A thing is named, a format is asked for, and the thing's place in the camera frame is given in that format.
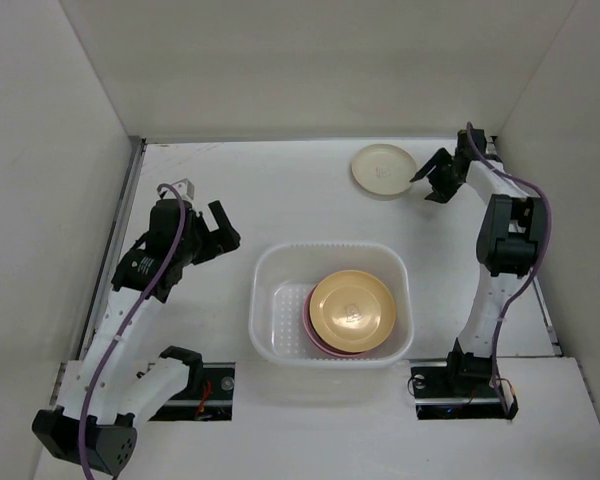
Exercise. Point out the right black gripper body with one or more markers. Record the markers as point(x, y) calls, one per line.
point(447, 172)

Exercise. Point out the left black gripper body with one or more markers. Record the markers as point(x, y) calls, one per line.
point(204, 243)

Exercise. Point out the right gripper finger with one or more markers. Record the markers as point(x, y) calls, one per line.
point(440, 158)
point(442, 192)

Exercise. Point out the cream plate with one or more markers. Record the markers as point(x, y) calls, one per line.
point(383, 169)

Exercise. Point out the pink plate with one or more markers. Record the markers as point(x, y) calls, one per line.
point(317, 340)

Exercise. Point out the orange plate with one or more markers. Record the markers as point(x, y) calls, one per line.
point(352, 311)

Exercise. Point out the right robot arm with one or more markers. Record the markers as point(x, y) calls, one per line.
point(464, 375)

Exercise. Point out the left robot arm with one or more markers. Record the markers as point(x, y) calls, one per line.
point(95, 423)

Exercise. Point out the white plastic bin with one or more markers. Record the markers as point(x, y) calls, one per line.
point(283, 278)

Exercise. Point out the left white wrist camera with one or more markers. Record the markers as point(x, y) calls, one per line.
point(183, 188)

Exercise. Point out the left aluminium rail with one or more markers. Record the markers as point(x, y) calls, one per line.
point(113, 245)

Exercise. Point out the aluminium rail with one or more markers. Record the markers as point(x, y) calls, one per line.
point(511, 246)
point(113, 245)

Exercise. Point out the right aluminium rail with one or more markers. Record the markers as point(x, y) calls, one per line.
point(511, 246)

